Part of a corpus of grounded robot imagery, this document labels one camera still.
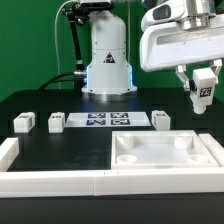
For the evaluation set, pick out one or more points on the white square table top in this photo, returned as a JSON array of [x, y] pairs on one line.
[[159, 150]]

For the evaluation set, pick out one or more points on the white marker sheet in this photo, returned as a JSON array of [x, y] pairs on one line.
[[107, 119]]

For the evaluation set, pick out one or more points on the white left fence bar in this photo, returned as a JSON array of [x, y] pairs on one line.
[[9, 150]]

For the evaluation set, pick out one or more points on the white front fence bar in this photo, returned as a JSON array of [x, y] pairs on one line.
[[110, 182]]

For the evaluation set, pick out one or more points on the white right fence bar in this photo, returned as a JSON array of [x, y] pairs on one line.
[[210, 151]]

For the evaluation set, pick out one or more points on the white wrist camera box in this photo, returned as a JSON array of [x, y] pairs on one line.
[[161, 11]]

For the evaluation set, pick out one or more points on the white fence bar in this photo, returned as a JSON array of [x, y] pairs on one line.
[[110, 182], [210, 151], [9, 150]]

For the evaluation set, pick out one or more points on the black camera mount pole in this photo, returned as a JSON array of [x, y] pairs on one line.
[[76, 36]]

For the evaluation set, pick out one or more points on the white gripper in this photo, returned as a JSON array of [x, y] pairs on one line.
[[166, 46]]

